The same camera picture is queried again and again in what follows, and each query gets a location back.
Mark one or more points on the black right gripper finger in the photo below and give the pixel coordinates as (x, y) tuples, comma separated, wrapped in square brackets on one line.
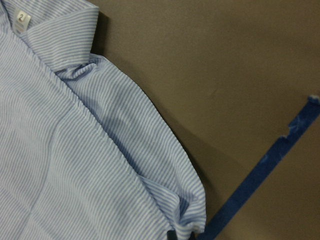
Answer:
[(171, 235)]

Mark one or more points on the light blue striped shirt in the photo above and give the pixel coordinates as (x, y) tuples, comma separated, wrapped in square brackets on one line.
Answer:
[(84, 153)]

